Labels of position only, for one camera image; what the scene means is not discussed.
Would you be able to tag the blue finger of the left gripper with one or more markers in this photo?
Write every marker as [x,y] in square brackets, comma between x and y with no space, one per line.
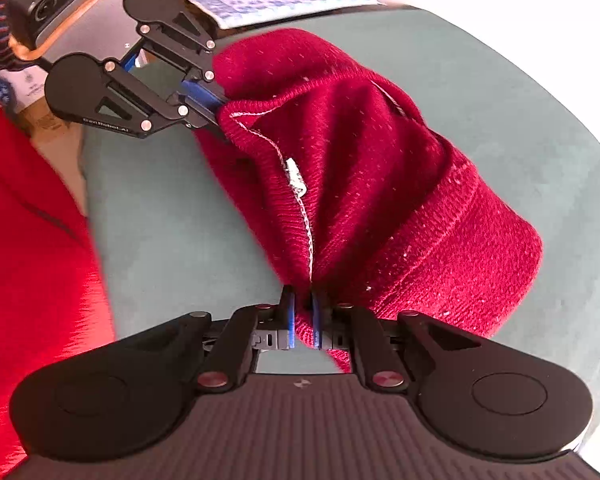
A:
[207,95]

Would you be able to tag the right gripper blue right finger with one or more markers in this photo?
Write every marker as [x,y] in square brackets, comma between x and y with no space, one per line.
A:
[330,325]

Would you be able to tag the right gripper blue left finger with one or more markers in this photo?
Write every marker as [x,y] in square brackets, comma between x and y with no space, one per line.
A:
[282,332]

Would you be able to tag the dark red knit sweater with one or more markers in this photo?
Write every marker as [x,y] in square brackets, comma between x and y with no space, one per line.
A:
[352,197]

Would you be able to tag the green table cloth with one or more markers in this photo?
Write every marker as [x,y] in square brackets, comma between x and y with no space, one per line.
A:
[170,241]

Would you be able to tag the red clothing of person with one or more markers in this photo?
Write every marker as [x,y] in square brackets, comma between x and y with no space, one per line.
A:
[52,300]

